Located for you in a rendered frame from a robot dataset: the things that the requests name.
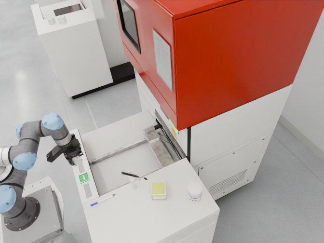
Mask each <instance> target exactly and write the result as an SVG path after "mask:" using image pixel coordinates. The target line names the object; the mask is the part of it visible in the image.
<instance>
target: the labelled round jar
mask: <svg viewBox="0 0 324 243"><path fill-rule="evenodd" d="M201 197H202V186H201V184H200V183H198V182H191V183H189V185H188V199H189V200H190V201H191V202H193V203H197V202H199V201H200V200H201Z"/></svg>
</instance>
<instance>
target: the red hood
mask: <svg viewBox="0 0 324 243"><path fill-rule="evenodd" d="M113 2H114V7H115V11H116V16H117V20H118V25H119V30H120V34H121V40H122V44H123V49H124V54H125V55H126V57H127V58H128V60H129V61H130V63H131V64H132V65H133V67H134V68H135V70H136V71H137V73H138V74H139V76H140V77H141V79H142V80H143V82H144V83H145V84H146V86H147V87H148V89H149V90H150V91H151V93H152V94H153V96H154V97H155V99H156V100H157V102H158V103H159V104H160V106H161V107H162V109H163V110H164V112H165V113H166V115H167V116H168V118H169V119H170V121H171V122H172V124H173V125H174V126H175V128H176V129H177V130H178V131H181V130H183V129H186V128H188V127H190V126H193V125H195V124H197V123H200V122H202V121H204V120H207V119H209V118H211V117H214V116H216V115H219V114H221V113H223V112H226V111H228V110H230V109H233V108H235V107H238V106H240V105H243V104H245V103H247V102H250V101H252V100H254V99H257V98H259V97H262V96H264V95H267V94H269V93H271V92H274V91H276V90H278V89H281V88H283V87H286V86H288V85H290V84H292V83H293V82H294V79H295V77H296V74H297V72H298V69H299V67H300V65H301V62H302V60H303V57H304V55H305V52H306V50H307V48H308V45H309V43H310V41H311V38H312V36H313V33H314V31H315V29H316V26H317V24H318V21H319V19H320V16H321V14H322V12H323V9H324V0H113Z"/></svg>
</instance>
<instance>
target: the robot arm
mask: <svg viewBox="0 0 324 243"><path fill-rule="evenodd" d="M16 136H17V138H18V139H19V143H18V146H6V147H0V214H2V215H3V216H5V217H6V220H7V222H8V224H9V225H11V226H12V227H16V228H18V227H22V226H24V225H26V224H28V223H29V222H30V221H31V220H32V219H33V217H34V216H35V214H36V210H37V207H36V204H35V203H34V202H33V201H32V200H30V199H25V198H23V197H22V194H23V189H24V185H25V181H26V177H27V170H29V169H31V168H33V166H34V164H35V161H36V159H37V152H38V148H39V143H40V139H41V137H46V136H51V137H52V138H53V140H54V141H55V143H56V144H57V145H56V146H55V147H54V148H53V149H52V150H51V151H50V152H49V153H48V154H47V155H46V157H47V161H48V162H51V163H52V162H53V161H54V160H55V159H57V158H58V157H59V156H60V155H61V154H62V153H63V154H64V156H65V158H66V160H68V162H69V164H70V165H71V166H77V164H78V163H80V162H82V161H83V159H78V158H79V157H80V156H82V155H84V154H83V152H82V150H81V145H80V143H79V141H78V139H76V137H75V135H74V134H72V135H71V134H70V132H69V131H68V129H67V127H66V125H65V124H64V121H63V119H62V118H61V117H60V115H59V114H58V113H55V112H51V113H49V114H46V115H45V116H44V117H43V118H42V120H39V121H27V122H24V123H20V124H18V125H17V127H16ZM81 153H82V154H81Z"/></svg>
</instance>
